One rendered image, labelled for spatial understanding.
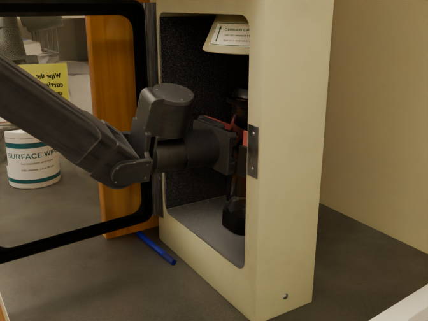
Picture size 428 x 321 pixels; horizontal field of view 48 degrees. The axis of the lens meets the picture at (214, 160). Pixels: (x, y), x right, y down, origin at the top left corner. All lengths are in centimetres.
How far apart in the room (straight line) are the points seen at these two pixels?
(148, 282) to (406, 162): 54
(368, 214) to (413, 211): 12
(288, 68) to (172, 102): 15
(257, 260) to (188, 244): 21
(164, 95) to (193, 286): 34
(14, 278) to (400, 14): 84
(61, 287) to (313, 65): 53
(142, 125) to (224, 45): 16
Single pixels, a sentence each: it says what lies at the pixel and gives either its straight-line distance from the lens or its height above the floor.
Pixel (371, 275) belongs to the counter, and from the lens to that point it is 89.
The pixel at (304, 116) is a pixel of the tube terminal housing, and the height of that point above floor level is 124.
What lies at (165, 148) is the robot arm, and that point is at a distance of 67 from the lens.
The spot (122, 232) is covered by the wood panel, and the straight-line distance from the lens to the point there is 99.
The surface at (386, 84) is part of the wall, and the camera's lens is 101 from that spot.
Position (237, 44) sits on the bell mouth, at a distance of 68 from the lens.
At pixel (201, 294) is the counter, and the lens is 80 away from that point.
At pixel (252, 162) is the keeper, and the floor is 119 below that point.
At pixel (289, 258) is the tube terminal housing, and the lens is 71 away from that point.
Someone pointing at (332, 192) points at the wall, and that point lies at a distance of 116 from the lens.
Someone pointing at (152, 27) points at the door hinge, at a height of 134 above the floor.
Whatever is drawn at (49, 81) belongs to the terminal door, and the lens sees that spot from 78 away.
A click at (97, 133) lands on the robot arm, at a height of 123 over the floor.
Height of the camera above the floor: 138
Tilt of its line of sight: 18 degrees down
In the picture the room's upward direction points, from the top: straight up
